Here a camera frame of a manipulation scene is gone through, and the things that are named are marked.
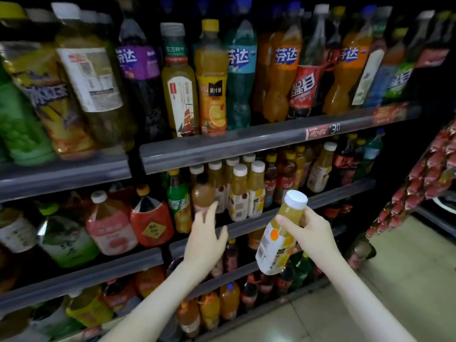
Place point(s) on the digital price tag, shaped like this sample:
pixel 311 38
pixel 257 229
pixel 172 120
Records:
pixel 335 128

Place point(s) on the drinks shelf unit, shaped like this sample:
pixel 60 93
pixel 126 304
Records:
pixel 214 149

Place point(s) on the orange juice bottle white cap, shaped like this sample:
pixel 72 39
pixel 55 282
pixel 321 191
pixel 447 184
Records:
pixel 274 242

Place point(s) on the person's right hand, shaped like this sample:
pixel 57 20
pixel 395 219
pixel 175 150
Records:
pixel 313 235

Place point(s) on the person's right forearm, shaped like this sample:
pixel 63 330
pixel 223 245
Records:
pixel 363 302

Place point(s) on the person's left forearm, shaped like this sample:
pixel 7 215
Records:
pixel 149 313

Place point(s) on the person's left hand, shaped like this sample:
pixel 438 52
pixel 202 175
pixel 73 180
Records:
pixel 203 242

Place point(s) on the red shelf label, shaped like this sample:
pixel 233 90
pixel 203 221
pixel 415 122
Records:
pixel 390 114
pixel 317 131

